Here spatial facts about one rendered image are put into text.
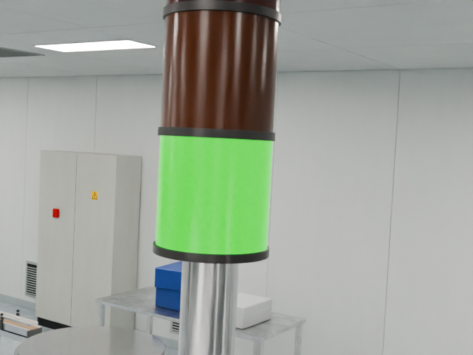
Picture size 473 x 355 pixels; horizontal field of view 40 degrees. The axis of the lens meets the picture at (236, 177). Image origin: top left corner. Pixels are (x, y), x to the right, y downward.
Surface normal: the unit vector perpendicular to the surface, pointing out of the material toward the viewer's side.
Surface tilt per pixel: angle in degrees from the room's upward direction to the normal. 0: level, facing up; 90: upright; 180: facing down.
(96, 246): 90
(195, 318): 90
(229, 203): 90
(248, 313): 90
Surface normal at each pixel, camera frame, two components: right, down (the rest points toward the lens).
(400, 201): -0.55, 0.02
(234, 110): 0.28, 0.07
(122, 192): 0.84, 0.07
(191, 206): -0.34, 0.04
